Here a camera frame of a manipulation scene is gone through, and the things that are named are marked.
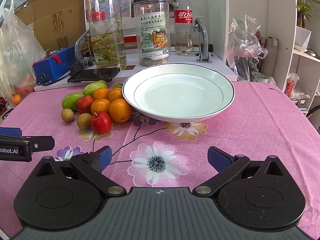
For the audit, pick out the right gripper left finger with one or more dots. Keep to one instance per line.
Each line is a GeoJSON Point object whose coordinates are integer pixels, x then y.
{"type": "Point", "coordinates": [89, 167]}

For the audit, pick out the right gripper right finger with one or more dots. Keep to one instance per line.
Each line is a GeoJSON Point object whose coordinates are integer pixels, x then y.
{"type": "Point", "coordinates": [229, 168]}

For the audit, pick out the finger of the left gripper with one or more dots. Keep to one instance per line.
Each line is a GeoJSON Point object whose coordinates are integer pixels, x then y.
{"type": "Point", "coordinates": [10, 131]}

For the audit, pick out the red apple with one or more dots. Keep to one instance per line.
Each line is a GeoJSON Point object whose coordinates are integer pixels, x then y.
{"type": "Point", "coordinates": [100, 122]}
{"type": "Point", "coordinates": [83, 105]}

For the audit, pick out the brown longan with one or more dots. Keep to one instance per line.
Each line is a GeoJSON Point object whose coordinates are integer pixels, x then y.
{"type": "Point", "coordinates": [67, 115]}
{"type": "Point", "coordinates": [84, 121]}

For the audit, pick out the small front tangerine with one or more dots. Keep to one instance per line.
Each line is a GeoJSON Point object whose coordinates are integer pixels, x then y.
{"type": "Point", "coordinates": [100, 105]}

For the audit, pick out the small tangerine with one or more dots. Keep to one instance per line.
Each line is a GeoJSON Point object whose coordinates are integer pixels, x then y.
{"type": "Point", "coordinates": [115, 93]}
{"type": "Point", "coordinates": [100, 105]}
{"type": "Point", "coordinates": [101, 93]}

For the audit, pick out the large orange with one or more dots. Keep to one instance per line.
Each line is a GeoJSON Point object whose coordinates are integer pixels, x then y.
{"type": "Point", "coordinates": [120, 111]}

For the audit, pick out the large green fruit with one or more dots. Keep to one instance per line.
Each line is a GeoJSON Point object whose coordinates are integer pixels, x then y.
{"type": "Point", "coordinates": [92, 87]}
{"type": "Point", "coordinates": [70, 101]}

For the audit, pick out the small back tangerine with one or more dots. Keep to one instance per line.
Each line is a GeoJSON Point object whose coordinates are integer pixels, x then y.
{"type": "Point", "coordinates": [115, 93]}

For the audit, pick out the large green fruit back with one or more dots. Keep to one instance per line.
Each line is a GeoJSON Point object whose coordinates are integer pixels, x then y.
{"type": "Point", "coordinates": [92, 87]}

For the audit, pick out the pink floral tablecloth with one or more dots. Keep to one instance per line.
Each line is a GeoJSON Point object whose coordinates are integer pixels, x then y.
{"type": "Point", "coordinates": [261, 121]}

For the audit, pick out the white plastic bag left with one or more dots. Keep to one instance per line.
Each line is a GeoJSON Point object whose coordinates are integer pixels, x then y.
{"type": "Point", "coordinates": [19, 50]}

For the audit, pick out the blue power box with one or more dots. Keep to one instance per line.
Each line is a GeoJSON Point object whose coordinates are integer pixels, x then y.
{"type": "Point", "coordinates": [54, 66]}

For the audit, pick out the green tomato right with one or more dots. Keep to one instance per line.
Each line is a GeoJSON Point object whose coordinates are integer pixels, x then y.
{"type": "Point", "coordinates": [118, 85]}

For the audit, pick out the white ceramic plate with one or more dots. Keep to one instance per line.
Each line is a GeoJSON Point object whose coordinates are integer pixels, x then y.
{"type": "Point", "coordinates": [179, 92]}

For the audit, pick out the black smartphone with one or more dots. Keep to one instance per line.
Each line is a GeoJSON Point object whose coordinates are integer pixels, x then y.
{"type": "Point", "coordinates": [88, 75]}

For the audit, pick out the small gold card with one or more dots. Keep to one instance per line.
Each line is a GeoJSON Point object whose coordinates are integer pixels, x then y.
{"type": "Point", "coordinates": [128, 67]}

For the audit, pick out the white shelf unit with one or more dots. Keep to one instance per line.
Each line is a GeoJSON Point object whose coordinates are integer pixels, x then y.
{"type": "Point", "coordinates": [298, 52]}

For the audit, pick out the clear plastic bag right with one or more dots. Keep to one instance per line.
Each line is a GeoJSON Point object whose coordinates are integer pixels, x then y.
{"type": "Point", "coordinates": [244, 50]}

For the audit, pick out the cardboard box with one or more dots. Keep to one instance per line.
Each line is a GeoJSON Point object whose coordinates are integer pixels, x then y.
{"type": "Point", "coordinates": [56, 24]}

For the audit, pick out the small bottle red cap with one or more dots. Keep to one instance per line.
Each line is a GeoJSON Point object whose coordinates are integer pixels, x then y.
{"type": "Point", "coordinates": [97, 25]}

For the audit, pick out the cola bottle red label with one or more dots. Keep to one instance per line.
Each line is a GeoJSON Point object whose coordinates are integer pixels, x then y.
{"type": "Point", "coordinates": [183, 19]}

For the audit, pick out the glass vase with plant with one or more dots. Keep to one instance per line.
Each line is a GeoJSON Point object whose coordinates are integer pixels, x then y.
{"type": "Point", "coordinates": [109, 48]}

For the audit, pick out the clear jar with label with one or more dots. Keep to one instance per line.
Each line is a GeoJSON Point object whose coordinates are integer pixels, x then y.
{"type": "Point", "coordinates": [153, 31]}

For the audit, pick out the potted green plant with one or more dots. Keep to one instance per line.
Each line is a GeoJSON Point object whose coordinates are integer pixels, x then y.
{"type": "Point", "coordinates": [304, 11]}

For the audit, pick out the left grey metal bracket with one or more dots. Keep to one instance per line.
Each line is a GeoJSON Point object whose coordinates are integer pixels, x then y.
{"type": "Point", "coordinates": [83, 50]}

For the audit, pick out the grey metal bracket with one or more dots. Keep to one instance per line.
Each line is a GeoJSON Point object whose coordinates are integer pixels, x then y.
{"type": "Point", "coordinates": [83, 50]}
{"type": "Point", "coordinates": [204, 54]}

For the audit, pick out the right grey metal bracket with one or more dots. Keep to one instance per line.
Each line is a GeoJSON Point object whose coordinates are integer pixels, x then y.
{"type": "Point", "coordinates": [204, 54]}

